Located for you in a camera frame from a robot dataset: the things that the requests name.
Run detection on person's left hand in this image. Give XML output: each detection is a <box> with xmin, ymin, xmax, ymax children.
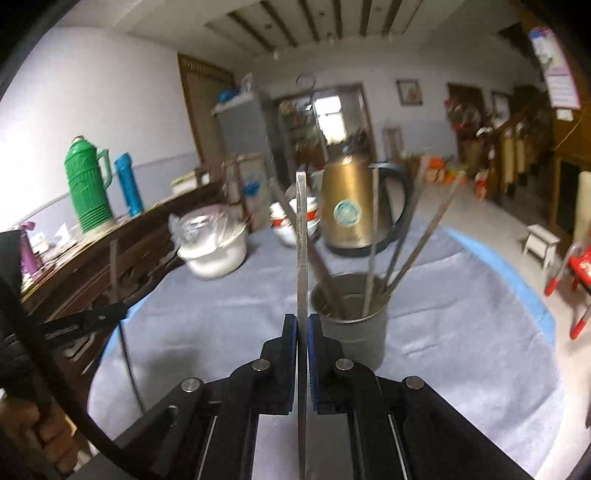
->
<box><xmin>1</xmin><ymin>397</ymin><xmax>79</xmax><ymax>474</ymax></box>

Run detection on metal utensil holder cup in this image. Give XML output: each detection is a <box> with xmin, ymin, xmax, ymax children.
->
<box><xmin>310</xmin><ymin>272</ymin><xmax>390</xmax><ymax>370</ymax></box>

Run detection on green thermos flask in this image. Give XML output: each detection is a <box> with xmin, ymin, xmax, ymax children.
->
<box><xmin>64</xmin><ymin>135</ymin><xmax>114</xmax><ymax>233</ymax></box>

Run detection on white pot with plastic bag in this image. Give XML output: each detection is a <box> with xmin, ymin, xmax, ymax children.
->
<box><xmin>168</xmin><ymin>204</ymin><xmax>249</xmax><ymax>279</ymax></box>

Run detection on blue thermos bottle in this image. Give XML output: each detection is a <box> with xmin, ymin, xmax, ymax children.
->
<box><xmin>114</xmin><ymin>153</ymin><xmax>144</xmax><ymax>217</ymax></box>

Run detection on stacked red white bowls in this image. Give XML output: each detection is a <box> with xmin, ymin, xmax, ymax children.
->
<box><xmin>268</xmin><ymin>195</ymin><xmax>323</xmax><ymax>249</ymax></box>

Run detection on white chest freezer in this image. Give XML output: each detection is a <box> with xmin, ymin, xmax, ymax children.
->
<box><xmin>222</xmin><ymin>154</ymin><xmax>271</xmax><ymax>231</ymax></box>

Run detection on small white stool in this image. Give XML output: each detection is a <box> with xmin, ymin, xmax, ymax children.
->
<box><xmin>523</xmin><ymin>224</ymin><xmax>560</xmax><ymax>270</ymax></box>

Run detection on red child chair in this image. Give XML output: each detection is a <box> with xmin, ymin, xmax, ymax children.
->
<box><xmin>543</xmin><ymin>239</ymin><xmax>591</xmax><ymax>341</ymax></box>

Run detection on grey refrigerator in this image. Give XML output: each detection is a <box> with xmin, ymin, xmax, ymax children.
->
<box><xmin>210</xmin><ymin>89</ymin><xmax>279</xmax><ymax>186</ymax></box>

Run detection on gold electric kettle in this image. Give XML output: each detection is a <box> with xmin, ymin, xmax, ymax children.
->
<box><xmin>320</xmin><ymin>153</ymin><xmax>414</xmax><ymax>257</ymax></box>

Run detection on framed wall picture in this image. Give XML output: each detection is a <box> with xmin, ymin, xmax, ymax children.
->
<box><xmin>396</xmin><ymin>79</ymin><xmax>423</xmax><ymax>106</ymax></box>

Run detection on round wall clock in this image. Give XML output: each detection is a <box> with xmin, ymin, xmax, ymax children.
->
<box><xmin>295</xmin><ymin>74</ymin><xmax>317</xmax><ymax>92</ymax></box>

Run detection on wall calendar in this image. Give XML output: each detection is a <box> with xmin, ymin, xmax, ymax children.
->
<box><xmin>529</xmin><ymin>27</ymin><xmax>581</xmax><ymax>110</ymax></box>

